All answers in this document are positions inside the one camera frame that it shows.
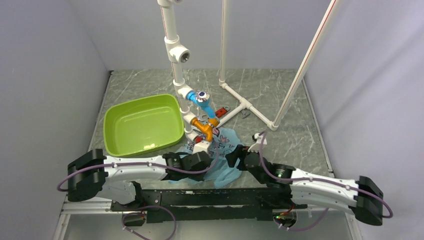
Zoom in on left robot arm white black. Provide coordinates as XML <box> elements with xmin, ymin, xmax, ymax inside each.
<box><xmin>57</xmin><ymin>148</ymin><xmax>216</xmax><ymax>210</ymax></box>

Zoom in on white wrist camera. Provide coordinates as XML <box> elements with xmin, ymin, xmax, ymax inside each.
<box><xmin>192</xmin><ymin>136</ymin><xmax>212</xmax><ymax>154</ymax></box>
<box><xmin>247</xmin><ymin>132</ymin><xmax>268</xmax><ymax>153</ymax></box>

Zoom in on red grey pipe wrench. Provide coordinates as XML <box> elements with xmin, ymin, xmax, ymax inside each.
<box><xmin>215</xmin><ymin>106</ymin><xmax>230</xmax><ymax>119</ymax></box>

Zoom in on green plastic basin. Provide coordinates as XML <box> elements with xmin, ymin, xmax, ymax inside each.
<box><xmin>103</xmin><ymin>93</ymin><xmax>185</xmax><ymax>157</ymax></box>

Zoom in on white slanted pipe red stripe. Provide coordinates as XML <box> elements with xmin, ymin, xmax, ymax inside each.
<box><xmin>269</xmin><ymin>0</ymin><xmax>344</xmax><ymax>131</ymax></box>

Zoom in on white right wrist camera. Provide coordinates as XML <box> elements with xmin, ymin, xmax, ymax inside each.
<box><xmin>247</xmin><ymin>132</ymin><xmax>268</xmax><ymax>153</ymax></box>

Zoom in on blue printed plastic bag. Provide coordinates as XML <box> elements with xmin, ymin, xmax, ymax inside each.
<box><xmin>169</xmin><ymin>127</ymin><xmax>242</xmax><ymax>189</ymax></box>

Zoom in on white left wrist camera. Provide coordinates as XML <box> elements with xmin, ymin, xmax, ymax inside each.
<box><xmin>192</xmin><ymin>136</ymin><xmax>212</xmax><ymax>154</ymax></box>

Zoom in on orange plastic faucet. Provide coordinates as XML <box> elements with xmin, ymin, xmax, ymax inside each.
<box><xmin>190</xmin><ymin>117</ymin><xmax>220</xmax><ymax>142</ymax></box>

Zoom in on thin white rear pipe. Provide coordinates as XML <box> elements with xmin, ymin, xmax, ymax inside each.
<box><xmin>218</xmin><ymin>0</ymin><xmax>230</xmax><ymax>87</ymax></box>

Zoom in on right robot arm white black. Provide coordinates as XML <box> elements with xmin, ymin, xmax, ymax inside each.
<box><xmin>225</xmin><ymin>145</ymin><xmax>384</xmax><ymax>226</ymax></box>

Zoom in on small grey clip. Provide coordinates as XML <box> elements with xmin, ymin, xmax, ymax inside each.
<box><xmin>241</xmin><ymin>110</ymin><xmax>251</xmax><ymax>119</ymax></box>

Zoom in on white vertical pipe with fittings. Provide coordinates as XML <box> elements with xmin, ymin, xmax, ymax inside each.
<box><xmin>157</xmin><ymin>0</ymin><xmax>199</xmax><ymax>144</ymax></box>

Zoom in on blue plastic faucet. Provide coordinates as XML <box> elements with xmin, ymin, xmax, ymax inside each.
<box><xmin>186</xmin><ymin>91</ymin><xmax>216</xmax><ymax>118</ymax></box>

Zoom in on white floor pipe frame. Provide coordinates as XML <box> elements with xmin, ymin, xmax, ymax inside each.
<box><xmin>217</xmin><ymin>79</ymin><xmax>278</xmax><ymax>131</ymax></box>

